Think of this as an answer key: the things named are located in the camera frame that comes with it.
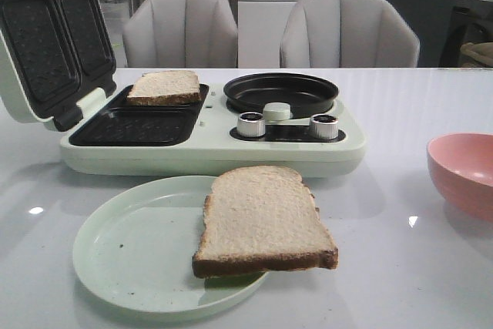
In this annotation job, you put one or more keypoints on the bread slice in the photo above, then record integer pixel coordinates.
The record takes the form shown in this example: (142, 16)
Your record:
(165, 88)
(261, 218)

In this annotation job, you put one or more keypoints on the breakfast maker hinged lid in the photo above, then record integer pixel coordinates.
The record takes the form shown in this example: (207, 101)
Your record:
(54, 55)

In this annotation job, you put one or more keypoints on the pink bowl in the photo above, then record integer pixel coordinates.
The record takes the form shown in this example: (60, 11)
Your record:
(460, 167)

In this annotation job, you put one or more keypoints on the green breakfast maker base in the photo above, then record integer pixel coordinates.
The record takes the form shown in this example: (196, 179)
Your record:
(200, 139)

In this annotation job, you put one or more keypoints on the left silver control knob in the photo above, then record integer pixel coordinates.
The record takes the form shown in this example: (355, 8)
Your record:
(251, 125)

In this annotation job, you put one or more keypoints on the silver control knob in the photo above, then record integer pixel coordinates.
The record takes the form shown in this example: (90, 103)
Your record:
(324, 126)
(251, 125)

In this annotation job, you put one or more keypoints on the black round frying pan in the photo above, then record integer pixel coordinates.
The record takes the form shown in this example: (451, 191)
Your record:
(306, 95)

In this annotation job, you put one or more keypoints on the right silver control knob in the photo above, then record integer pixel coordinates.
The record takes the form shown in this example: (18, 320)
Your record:
(324, 126)

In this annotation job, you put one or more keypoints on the left grey upholstered chair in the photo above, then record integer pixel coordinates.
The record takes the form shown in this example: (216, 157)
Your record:
(181, 34)

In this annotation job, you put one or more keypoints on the grey upholstered chair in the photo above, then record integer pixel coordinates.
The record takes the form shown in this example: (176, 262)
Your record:
(313, 38)
(181, 34)

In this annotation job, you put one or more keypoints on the right grey upholstered chair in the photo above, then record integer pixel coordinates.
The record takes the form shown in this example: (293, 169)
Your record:
(313, 38)

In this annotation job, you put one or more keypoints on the light green round plate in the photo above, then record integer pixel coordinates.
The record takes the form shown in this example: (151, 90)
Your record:
(135, 253)

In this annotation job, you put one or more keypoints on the white refrigerator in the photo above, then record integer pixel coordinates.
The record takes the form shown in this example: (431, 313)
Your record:
(261, 24)

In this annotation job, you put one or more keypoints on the green pan handle knob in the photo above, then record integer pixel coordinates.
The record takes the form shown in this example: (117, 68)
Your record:
(277, 111)

